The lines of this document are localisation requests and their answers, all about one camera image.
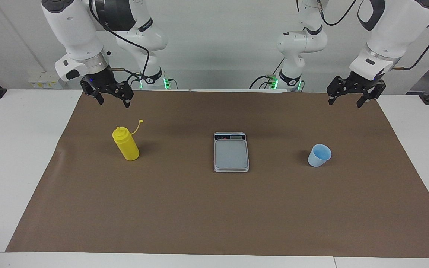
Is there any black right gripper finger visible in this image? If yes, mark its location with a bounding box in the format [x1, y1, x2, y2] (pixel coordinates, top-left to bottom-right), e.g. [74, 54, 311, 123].
[80, 79, 105, 105]
[115, 81, 134, 109]

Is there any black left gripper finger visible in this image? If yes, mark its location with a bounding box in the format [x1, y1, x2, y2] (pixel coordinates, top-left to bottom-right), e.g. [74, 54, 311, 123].
[356, 83, 386, 108]
[327, 76, 349, 106]

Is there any yellow squeeze bottle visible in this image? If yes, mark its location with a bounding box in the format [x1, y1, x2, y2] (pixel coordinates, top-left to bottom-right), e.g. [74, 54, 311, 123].
[112, 119, 144, 161]

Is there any light blue plastic cup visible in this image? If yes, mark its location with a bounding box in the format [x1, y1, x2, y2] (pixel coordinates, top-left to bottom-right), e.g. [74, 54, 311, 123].
[308, 144, 332, 168]

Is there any silver digital kitchen scale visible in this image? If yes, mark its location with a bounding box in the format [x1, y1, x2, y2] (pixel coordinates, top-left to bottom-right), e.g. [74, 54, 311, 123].
[213, 131, 250, 173]

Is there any brown paper table mat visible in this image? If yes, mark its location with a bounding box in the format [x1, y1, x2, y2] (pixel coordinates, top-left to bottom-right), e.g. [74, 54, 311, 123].
[5, 89, 429, 258]

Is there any black right arm gripper cable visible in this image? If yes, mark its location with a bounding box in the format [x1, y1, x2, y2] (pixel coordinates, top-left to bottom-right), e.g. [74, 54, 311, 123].
[89, 0, 150, 84]

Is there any black arm gripper cable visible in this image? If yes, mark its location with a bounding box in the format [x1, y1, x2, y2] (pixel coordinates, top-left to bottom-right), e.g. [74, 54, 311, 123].
[89, 0, 150, 84]
[317, 0, 429, 71]

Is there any black left arm gripper cable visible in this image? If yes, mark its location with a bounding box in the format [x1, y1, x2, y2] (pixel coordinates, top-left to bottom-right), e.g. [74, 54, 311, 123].
[317, 0, 429, 71]

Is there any white wall socket box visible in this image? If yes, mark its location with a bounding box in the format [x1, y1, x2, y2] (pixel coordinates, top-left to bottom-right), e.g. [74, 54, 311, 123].
[28, 71, 63, 89]

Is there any black left base cable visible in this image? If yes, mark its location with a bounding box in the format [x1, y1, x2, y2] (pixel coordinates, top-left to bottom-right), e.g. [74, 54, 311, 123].
[249, 74, 274, 90]

